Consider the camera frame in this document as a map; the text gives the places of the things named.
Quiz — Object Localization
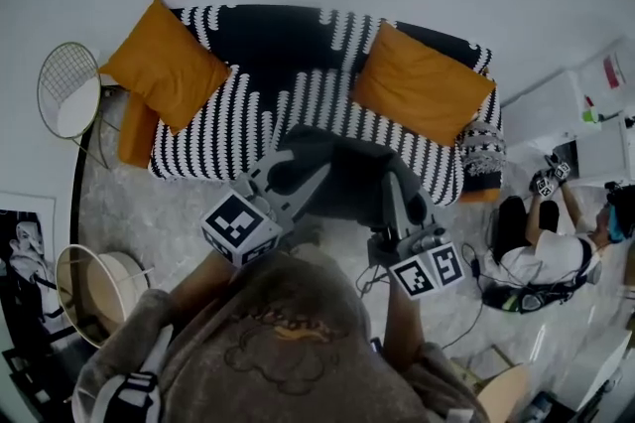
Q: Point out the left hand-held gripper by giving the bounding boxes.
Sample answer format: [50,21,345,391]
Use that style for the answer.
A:
[199,150,332,269]

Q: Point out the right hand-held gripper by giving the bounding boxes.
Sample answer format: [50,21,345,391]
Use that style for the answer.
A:
[366,171,466,302]

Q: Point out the person's right forearm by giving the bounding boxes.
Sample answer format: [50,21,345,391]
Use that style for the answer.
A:
[381,276,426,372]

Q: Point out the person's left forearm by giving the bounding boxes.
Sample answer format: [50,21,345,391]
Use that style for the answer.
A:
[168,249,239,328]

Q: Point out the grey patterned cushion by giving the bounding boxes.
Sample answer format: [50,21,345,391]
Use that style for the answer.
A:
[458,120,507,179]

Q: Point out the orange cushion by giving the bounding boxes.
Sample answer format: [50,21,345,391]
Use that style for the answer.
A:
[349,21,497,148]
[97,0,232,137]

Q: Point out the white low cupboard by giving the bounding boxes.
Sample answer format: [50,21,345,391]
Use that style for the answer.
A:
[499,70,596,147]

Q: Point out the person's grey printed t-shirt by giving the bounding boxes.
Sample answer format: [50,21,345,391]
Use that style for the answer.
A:
[71,244,492,423]

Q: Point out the white cabinet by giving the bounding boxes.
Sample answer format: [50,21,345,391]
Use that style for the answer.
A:
[570,115,635,187]

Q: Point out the round wooden board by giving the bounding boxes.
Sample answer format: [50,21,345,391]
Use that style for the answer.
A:
[475,360,532,423]

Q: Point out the black and white poster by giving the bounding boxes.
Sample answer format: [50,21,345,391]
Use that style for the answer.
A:
[0,192,75,343]

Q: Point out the black picture frames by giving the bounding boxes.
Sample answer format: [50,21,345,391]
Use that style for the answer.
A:
[0,346,56,423]

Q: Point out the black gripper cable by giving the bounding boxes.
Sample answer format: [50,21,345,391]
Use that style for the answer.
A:
[354,261,393,298]

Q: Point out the black floor cable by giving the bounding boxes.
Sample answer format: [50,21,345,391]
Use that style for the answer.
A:
[441,239,502,351]

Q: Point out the round wire side table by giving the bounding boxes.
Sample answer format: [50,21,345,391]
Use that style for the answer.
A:
[37,41,123,172]

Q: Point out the white wall paper red label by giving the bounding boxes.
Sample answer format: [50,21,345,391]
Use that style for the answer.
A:
[582,41,635,99]

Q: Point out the person's white black shoulder strap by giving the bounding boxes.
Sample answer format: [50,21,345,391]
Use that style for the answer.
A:
[91,326,175,423]

